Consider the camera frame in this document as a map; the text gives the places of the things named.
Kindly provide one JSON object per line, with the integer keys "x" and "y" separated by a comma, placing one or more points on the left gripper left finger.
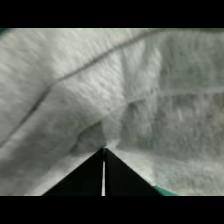
{"x": 83, "y": 180}

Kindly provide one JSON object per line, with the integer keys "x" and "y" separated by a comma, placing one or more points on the white T-shirt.
{"x": 100, "y": 90}

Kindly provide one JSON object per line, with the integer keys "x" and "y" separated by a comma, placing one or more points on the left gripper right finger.
{"x": 125, "y": 180}

